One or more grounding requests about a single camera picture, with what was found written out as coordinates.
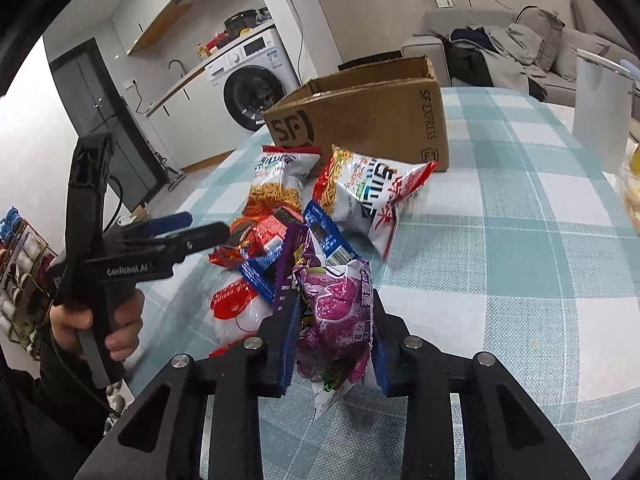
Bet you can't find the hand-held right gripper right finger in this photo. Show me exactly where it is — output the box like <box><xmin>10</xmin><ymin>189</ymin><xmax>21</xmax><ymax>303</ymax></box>
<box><xmin>370</xmin><ymin>290</ymin><xmax>593</xmax><ymax>480</ymax></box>

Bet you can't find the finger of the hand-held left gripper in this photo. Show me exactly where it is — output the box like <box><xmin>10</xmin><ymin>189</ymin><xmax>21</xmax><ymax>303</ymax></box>
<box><xmin>150</xmin><ymin>221</ymin><xmax>231</xmax><ymax>267</ymax></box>
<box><xmin>122</xmin><ymin>211</ymin><xmax>194</xmax><ymax>239</ymax></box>

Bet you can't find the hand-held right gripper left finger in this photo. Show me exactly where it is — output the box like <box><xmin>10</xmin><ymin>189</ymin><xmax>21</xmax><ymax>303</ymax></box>
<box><xmin>75</xmin><ymin>287</ymin><xmax>306</xmax><ymax>480</ymax></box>

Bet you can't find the purple grape snack packet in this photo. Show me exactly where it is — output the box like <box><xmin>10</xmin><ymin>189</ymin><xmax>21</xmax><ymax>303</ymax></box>
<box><xmin>291</xmin><ymin>257</ymin><xmax>377</xmax><ymax>422</ymax></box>

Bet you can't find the red and clear snack packet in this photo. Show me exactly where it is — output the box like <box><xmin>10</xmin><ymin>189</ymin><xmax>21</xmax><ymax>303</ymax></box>
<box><xmin>209</xmin><ymin>280</ymin><xmax>275</xmax><ymax>359</ymax></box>

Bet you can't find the dark purple snack packet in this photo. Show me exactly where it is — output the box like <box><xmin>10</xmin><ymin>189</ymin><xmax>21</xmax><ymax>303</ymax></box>
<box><xmin>272</xmin><ymin>222</ymin><xmax>327</xmax><ymax>312</ymax></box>

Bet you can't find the small white red noodle packet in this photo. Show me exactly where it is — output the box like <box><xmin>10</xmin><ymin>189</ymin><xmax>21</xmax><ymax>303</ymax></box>
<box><xmin>242</xmin><ymin>144</ymin><xmax>322</xmax><ymax>217</ymax></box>

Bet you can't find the blue snack packet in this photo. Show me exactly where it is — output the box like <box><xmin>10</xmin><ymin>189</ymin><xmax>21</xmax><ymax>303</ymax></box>
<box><xmin>239</xmin><ymin>200</ymin><xmax>359</xmax><ymax>304</ymax></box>

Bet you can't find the large white red noodle packet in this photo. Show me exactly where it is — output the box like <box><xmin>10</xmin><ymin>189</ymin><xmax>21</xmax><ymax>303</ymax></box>
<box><xmin>312</xmin><ymin>144</ymin><xmax>439</xmax><ymax>262</ymax></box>

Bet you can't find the brown cardboard box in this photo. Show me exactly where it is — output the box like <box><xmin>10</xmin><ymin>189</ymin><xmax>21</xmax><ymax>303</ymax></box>
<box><xmin>262</xmin><ymin>55</ymin><xmax>451</xmax><ymax>173</ymax></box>

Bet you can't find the person's left forearm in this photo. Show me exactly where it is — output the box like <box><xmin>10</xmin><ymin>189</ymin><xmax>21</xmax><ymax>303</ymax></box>
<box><xmin>0</xmin><ymin>345</ymin><xmax>126</xmax><ymax>480</ymax></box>

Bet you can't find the person's left hand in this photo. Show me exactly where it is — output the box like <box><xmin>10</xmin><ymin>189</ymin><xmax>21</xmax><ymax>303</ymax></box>
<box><xmin>49</xmin><ymin>290</ymin><xmax>146</xmax><ymax>360</ymax></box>

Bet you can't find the small cardboard box on floor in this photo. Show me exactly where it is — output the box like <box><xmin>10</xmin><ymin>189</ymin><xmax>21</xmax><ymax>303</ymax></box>
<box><xmin>117</xmin><ymin>204</ymin><xmax>152</xmax><ymax>227</ymax></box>

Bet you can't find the shoe rack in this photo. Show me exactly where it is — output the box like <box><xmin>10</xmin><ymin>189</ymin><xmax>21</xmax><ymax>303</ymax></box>
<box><xmin>0</xmin><ymin>205</ymin><xmax>59</xmax><ymax>361</ymax></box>

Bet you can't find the dark glass door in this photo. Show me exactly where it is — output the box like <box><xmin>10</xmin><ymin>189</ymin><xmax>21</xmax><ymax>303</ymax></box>
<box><xmin>49</xmin><ymin>37</ymin><xmax>169</xmax><ymax>212</ymax></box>

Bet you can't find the white lower kitchen cabinet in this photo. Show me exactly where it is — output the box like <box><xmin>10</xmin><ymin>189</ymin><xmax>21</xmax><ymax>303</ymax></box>
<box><xmin>147</xmin><ymin>67</ymin><xmax>241</xmax><ymax>170</ymax></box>

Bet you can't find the white kitchen cabinet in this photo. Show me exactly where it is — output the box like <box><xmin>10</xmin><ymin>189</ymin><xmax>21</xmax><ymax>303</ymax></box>
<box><xmin>147</xmin><ymin>67</ymin><xmax>241</xmax><ymax>170</ymax></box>
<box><xmin>110</xmin><ymin>0</ymin><xmax>261</xmax><ymax>57</ymax></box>

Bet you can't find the white washing machine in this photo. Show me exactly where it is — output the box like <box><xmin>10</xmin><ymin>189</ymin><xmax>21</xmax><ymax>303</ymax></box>
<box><xmin>204</xmin><ymin>27</ymin><xmax>302</xmax><ymax>134</ymax></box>

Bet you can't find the white upper kitchen cabinet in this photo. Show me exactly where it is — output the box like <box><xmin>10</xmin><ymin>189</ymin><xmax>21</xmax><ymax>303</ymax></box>
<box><xmin>110</xmin><ymin>0</ymin><xmax>261</xmax><ymax>57</ymax></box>

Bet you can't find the black white patterned basket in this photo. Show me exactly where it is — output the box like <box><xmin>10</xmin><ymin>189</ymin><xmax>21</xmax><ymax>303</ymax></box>
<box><xmin>337</xmin><ymin>56</ymin><xmax>402</xmax><ymax>72</ymax></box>

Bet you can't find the clear plastic food container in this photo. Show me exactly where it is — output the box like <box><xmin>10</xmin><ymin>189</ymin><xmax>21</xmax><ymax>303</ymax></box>
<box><xmin>615</xmin><ymin>160</ymin><xmax>640</xmax><ymax>237</ymax></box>

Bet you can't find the pile of grey black clothes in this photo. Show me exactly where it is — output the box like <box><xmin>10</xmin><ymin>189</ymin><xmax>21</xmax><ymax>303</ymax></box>
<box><xmin>444</xmin><ymin>24</ymin><xmax>550</xmax><ymax>102</ymax></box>

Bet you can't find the white tall canister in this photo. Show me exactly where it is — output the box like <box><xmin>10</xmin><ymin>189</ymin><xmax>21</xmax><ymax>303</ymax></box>
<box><xmin>570</xmin><ymin>49</ymin><xmax>637</xmax><ymax>174</ymax></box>

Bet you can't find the grey cushion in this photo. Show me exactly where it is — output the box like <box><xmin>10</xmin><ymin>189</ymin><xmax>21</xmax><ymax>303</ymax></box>
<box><xmin>516</xmin><ymin>6</ymin><xmax>566</xmax><ymax>70</ymax></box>
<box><xmin>552</xmin><ymin>27</ymin><xmax>627</xmax><ymax>84</ymax></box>

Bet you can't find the grey sofa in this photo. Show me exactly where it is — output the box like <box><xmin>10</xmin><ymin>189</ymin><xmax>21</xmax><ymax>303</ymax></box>
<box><xmin>400</xmin><ymin>5</ymin><xmax>640</xmax><ymax>107</ymax></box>

